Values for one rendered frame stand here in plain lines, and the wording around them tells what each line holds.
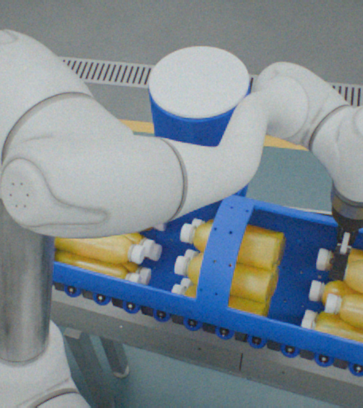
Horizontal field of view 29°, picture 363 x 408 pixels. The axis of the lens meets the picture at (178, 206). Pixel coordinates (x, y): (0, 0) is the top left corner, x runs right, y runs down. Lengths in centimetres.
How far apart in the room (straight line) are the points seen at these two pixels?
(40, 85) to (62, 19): 315
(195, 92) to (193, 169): 116
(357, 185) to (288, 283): 55
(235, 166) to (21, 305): 39
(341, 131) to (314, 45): 254
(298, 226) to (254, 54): 207
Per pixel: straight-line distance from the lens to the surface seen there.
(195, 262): 147
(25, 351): 115
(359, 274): 144
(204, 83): 195
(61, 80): 78
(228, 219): 142
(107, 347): 239
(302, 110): 115
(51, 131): 72
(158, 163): 74
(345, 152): 111
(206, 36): 369
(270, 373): 166
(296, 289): 165
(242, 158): 88
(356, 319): 144
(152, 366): 262
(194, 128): 190
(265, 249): 144
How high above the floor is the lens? 240
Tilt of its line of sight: 54 degrees down
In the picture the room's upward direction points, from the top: 6 degrees counter-clockwise
